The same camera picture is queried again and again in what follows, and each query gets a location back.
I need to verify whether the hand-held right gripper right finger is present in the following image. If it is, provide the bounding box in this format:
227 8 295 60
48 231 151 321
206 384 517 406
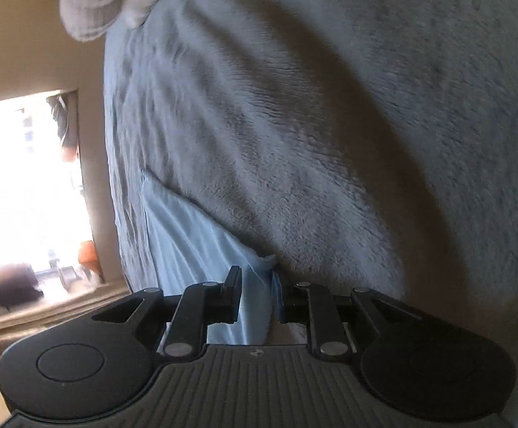
271 270 425 358

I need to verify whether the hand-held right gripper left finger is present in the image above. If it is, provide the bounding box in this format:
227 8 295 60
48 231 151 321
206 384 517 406
92 265 243 358

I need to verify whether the light blue printed t-shirt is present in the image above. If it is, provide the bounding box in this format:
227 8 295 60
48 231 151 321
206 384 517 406
141 169 278 346

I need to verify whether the cardboard box with dark clothes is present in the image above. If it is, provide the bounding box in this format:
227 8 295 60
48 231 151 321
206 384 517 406
0 263 44 314

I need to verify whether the orange box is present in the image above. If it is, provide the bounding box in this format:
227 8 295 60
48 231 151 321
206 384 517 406
77 241 103 277

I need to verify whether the grey bed blanket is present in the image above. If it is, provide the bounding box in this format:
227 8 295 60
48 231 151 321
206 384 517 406
103 0 518 428

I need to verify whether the window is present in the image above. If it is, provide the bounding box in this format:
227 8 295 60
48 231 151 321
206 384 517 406
0 89 106 322

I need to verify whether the folded houndstooth garment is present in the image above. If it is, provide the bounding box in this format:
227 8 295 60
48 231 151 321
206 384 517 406
58 0 130 43

